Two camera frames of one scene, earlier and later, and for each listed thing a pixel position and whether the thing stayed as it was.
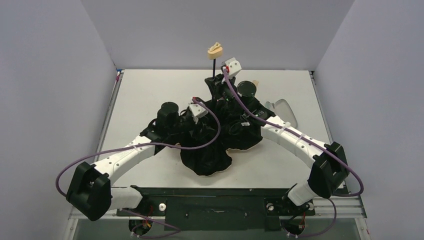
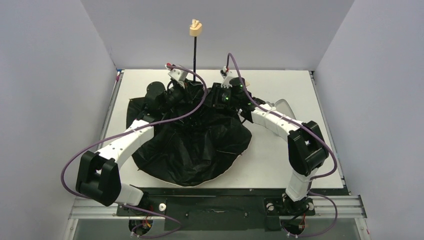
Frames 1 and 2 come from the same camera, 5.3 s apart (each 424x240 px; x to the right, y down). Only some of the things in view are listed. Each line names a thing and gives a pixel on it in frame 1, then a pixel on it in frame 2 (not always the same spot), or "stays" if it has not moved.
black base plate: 217,208 stays
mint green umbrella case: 281,109 stays
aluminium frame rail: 349,207 stays
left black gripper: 205,122 → 192,88
